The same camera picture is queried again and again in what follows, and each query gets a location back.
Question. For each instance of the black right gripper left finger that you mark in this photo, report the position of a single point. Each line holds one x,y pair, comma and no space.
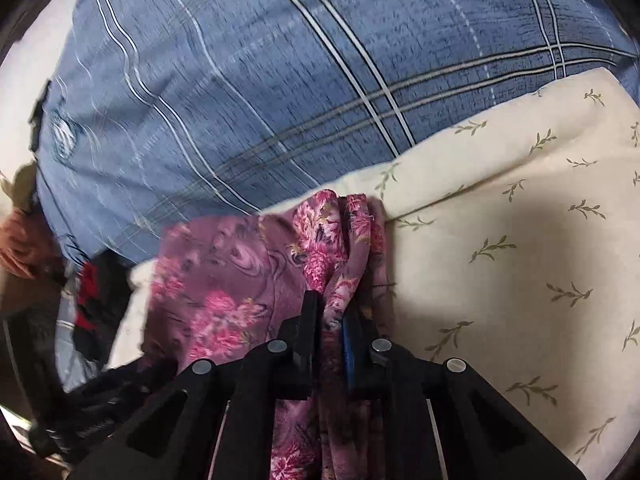
216,421

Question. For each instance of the blue plaid bedsheet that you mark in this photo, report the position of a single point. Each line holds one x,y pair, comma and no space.
161,111

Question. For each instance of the orange cloth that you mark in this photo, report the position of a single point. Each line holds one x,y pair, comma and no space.
28,248

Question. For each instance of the black red garment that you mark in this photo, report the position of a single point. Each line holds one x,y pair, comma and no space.
102,299

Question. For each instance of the cream leaf-print pillow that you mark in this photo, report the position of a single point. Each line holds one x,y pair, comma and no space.
512,243

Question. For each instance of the purple floral cloth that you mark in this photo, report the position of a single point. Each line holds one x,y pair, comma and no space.
224,285

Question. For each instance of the black charger with cable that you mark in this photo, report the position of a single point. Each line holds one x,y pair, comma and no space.
36,118

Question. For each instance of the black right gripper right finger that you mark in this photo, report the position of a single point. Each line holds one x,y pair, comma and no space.
442,421

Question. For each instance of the olive green cloth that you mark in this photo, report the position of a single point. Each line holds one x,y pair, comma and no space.
24,186

